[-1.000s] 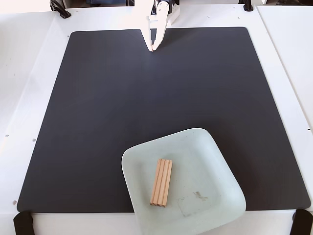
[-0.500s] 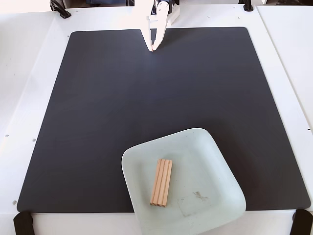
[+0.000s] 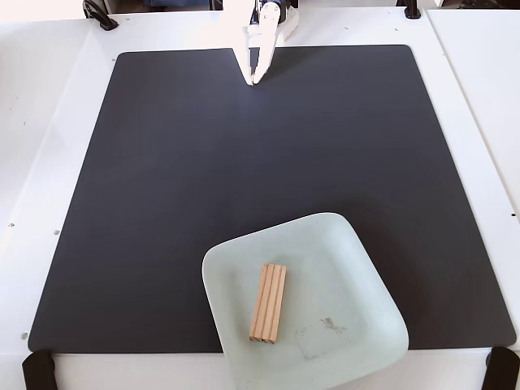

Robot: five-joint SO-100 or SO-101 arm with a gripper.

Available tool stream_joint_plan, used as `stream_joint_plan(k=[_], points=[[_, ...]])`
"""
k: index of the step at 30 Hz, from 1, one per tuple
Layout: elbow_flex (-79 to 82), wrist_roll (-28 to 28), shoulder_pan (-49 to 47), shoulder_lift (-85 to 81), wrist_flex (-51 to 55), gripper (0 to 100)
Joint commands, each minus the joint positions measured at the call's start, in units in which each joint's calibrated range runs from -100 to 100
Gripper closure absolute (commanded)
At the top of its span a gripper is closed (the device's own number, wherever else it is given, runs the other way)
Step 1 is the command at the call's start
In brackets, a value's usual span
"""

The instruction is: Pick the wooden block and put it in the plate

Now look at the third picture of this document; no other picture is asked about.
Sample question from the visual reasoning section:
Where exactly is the pale green square plate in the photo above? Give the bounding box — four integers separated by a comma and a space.
201, 211, 410, 390

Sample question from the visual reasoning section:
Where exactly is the black table clamp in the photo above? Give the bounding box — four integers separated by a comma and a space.
82, 0, 119, 32
400, 0, 423, 20
484, 347, 520, 390
21, 349, 59, 390

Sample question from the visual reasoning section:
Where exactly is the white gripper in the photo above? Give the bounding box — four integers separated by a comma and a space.
223, 0, 282, 85

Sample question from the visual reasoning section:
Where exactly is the black rubber mat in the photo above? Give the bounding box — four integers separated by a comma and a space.
27, 44, 518, 354

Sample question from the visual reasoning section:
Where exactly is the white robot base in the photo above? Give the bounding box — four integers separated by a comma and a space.
278, 10, 301, 41

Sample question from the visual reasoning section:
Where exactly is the dark blue background object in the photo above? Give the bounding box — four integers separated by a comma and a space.
142, 0, 223, 11

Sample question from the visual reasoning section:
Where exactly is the grooved wooden block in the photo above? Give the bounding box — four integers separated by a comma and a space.
249, 262, 288, 345

